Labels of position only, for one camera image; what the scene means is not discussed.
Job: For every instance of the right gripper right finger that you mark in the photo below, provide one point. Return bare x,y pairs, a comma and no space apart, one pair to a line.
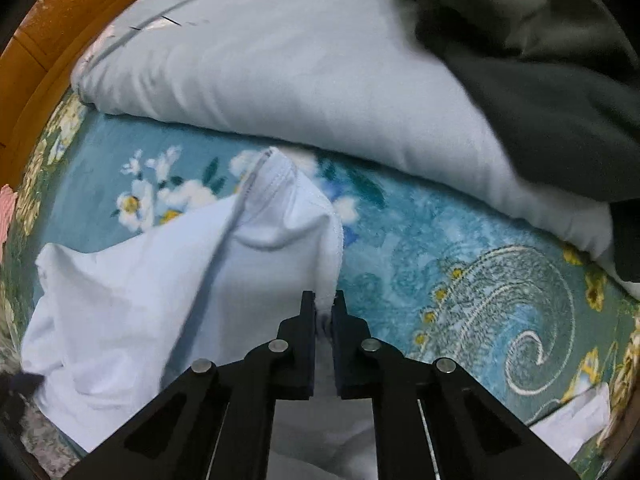
433,421

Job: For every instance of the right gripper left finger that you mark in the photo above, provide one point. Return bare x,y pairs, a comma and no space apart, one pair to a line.
213,422

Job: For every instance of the light blue long-sleeve shirt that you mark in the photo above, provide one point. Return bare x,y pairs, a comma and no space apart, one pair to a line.
115,327

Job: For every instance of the teal floral bed blanket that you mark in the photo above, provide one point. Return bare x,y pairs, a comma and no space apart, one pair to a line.
434,272

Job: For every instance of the grey floral quilt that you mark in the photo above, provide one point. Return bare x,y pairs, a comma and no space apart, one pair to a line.
348,76

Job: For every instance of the dark grey garment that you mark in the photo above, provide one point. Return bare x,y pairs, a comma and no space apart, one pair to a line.
540,60

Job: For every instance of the orange wooden bed frame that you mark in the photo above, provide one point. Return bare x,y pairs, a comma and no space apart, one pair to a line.
41,40

